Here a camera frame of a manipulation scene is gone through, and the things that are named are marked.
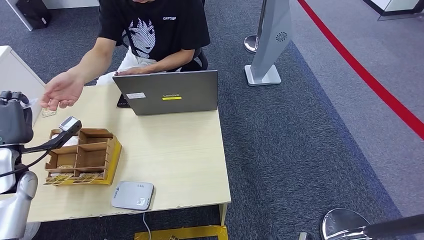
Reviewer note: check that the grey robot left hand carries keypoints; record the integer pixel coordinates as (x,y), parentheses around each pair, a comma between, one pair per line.
(15,122)

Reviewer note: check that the person's left hand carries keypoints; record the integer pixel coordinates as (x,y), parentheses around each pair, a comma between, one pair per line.
(132,71)

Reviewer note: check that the person's right hand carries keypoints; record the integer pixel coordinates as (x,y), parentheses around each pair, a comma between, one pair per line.
(63,89)

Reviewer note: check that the gold patterned key card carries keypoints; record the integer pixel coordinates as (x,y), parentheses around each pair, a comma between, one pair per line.
(49,113)
(59,179)
(66,166)
(88,178)

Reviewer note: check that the wooden compartment organizer box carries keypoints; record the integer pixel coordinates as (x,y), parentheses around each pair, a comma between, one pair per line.
(92,159)

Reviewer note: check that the person's right forearm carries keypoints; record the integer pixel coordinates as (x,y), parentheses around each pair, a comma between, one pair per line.
(96,59)

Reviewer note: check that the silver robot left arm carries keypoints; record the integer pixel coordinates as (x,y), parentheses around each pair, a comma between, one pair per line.
(16,208)

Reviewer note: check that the person's left forearm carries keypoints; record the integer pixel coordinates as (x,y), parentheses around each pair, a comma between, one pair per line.
(169,61)

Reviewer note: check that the person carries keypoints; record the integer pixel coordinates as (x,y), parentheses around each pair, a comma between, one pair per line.
(165,30)

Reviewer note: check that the grey card reader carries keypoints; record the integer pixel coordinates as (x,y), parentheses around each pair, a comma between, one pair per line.
(132,195)

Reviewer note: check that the white cabinet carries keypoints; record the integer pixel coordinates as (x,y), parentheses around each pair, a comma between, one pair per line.
(13,71)

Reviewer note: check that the grey laptop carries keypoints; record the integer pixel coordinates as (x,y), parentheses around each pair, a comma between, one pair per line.
(182,89)

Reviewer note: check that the black office chair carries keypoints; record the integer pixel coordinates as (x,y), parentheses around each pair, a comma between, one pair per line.
(200,61)

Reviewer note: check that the black bag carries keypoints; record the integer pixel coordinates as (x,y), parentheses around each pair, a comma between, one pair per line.
(33,13)

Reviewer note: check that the white furniture panel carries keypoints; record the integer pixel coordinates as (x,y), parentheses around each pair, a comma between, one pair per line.
(66,3)

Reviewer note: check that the grey shoe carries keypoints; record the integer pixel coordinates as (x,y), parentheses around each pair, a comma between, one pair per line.
(34,232)

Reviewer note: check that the grey kiosk stand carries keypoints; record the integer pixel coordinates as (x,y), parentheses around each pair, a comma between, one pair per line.
(270,43)

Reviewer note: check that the white desk leg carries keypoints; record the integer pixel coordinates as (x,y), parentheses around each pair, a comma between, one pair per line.
(223,213)

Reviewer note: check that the small gold floor scrap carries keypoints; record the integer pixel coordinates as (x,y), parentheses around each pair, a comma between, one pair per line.
(173,237)

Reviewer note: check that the yellow floor tape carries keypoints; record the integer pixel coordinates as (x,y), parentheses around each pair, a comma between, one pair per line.
(192,232)

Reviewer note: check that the red floor tape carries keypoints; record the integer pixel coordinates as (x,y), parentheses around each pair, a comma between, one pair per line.
(364,76)

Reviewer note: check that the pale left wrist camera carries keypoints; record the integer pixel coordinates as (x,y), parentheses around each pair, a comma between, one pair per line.
(68,123)

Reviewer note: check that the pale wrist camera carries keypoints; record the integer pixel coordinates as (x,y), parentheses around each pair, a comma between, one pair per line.
(68,123)
(302,236)

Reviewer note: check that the black left camera bracket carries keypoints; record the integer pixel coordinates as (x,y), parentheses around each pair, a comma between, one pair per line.
(56,142)

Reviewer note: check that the white furniture post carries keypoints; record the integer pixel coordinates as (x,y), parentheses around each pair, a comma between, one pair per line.
(20,15)

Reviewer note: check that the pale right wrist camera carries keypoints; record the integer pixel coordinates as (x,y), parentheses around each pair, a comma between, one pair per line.
(302,236)

